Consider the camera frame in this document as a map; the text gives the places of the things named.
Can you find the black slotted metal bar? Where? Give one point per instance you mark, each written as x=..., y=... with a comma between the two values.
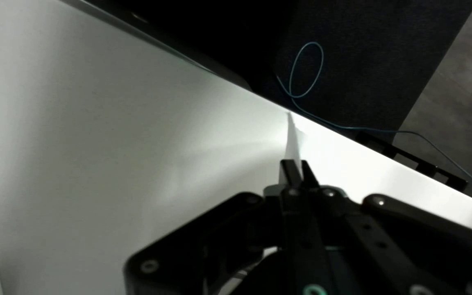
x=420, y=164

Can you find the black floor mat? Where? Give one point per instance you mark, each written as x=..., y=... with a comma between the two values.
x=375, y=61

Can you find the white paper towel sheet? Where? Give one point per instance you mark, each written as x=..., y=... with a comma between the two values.
x=294, y=143

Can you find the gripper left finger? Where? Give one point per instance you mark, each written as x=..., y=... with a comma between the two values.
x=203, y=241

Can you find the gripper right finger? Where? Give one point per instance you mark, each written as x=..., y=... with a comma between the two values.
x=408, y=233

